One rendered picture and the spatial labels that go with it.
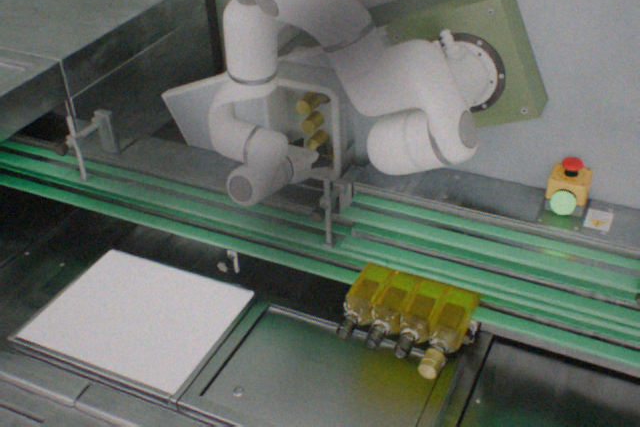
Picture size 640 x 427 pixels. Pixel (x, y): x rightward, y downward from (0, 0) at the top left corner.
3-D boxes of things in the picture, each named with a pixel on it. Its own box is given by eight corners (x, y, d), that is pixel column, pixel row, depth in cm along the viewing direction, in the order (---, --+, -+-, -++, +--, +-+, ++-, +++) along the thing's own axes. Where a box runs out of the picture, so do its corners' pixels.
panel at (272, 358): (111, 253, 192) (8, 347, 167) (109, 243, 190) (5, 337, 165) (465, 363, 158) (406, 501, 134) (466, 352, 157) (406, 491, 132)
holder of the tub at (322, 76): (289, 167, 182) (274, 184, 177) (281, 59, 167) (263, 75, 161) (356, 183, 176) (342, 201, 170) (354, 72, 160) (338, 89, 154)
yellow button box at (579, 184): (551, 189, 155) (543, 209, 149) (556, 157, 150) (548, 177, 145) (588, 197, 152) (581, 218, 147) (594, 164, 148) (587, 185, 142)
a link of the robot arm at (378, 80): (340, 31, 122) (428, -1, 111) (405, 156, 131) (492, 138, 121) (313, 59, 115) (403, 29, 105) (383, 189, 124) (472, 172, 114)
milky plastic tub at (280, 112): (286, 149, 179) (268, 168, 173) (279, 59, 166) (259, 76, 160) (355, 164, 173) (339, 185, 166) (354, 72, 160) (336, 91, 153)
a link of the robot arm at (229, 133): (287, 60, 131) (288, 155, 146) (222, 40, 135) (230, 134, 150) (261, 86, 126) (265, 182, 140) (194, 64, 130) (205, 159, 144)
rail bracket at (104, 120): (122, 142, 198) (61, 189, 181) (109, 82, 188) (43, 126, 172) (137, 146, 196) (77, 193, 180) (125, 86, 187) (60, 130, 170)
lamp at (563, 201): (550, 206, 148) (547, 214, 146) (553, 186, 146) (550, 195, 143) (575, 211, 146) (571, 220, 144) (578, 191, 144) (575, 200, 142)
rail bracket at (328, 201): (337, 224, 167) (311, 258, 157) (335, 158, 157) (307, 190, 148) (350, 227, 165) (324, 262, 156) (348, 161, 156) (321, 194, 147)
